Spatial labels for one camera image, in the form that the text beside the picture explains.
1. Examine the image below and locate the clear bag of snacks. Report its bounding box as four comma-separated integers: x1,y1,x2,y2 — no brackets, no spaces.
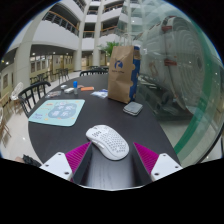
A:
44,90,63,99

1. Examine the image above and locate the small blue-capped bottle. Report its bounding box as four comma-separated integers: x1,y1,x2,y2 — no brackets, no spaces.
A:
72,80,79,96

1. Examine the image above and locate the brown paper bag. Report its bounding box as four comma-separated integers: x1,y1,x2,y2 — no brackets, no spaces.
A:
107,45,141,105

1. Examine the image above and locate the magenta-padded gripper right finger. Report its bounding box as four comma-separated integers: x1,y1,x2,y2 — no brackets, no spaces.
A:
130,142,184,187

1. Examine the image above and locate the group of dark chairs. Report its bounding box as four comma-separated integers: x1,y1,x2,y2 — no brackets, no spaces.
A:
29,68,71,86

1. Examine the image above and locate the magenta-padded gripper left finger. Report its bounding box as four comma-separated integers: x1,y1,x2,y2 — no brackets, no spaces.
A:
39,141,94,187

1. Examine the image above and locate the green potted plant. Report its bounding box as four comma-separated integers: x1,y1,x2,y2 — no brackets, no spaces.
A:
99,41,120,66

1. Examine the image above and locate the white perforated computer mouse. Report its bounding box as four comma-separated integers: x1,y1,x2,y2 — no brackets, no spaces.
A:
85,124,130,162

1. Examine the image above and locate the white lattice chair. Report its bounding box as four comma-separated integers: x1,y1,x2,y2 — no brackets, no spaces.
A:
9,81,25,103

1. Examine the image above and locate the light wooden chair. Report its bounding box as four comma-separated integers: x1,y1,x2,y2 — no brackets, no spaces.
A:
0,93,13,138

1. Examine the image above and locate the black spindle-back chair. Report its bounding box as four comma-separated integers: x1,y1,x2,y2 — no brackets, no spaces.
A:
79,68,109,78
17,80,52,118

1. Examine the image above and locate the flat grey rectangular device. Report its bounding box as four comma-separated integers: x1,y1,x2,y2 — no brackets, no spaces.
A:
122,101,144,117

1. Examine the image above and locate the clear blue-printed plastic packet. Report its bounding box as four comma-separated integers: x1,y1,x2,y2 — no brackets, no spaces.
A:
90,89,109,99

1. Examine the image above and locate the light teal printed mouse pad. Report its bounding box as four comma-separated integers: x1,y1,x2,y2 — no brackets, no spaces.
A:
28,98,86,128

